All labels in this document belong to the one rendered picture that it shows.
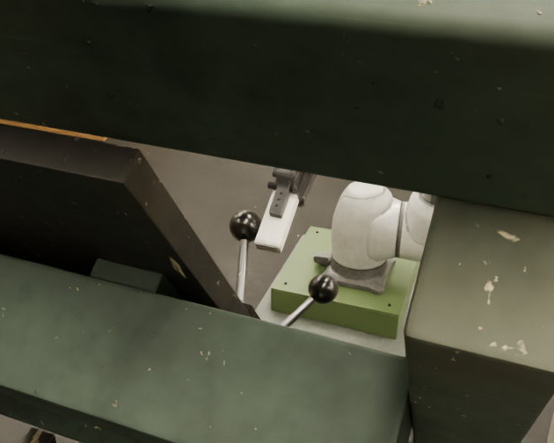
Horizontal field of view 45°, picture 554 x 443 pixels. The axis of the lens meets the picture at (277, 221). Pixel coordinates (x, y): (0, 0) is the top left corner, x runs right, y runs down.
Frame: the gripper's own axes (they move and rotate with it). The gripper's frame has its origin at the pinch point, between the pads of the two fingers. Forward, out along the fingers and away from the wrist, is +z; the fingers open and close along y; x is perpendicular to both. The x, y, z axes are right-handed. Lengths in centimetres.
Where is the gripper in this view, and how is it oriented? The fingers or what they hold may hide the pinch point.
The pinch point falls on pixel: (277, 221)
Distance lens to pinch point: 76.0
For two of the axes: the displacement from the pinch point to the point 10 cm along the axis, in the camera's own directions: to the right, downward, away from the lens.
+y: 1.9, 4.6, 8.6
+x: -9.3, -1.9, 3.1
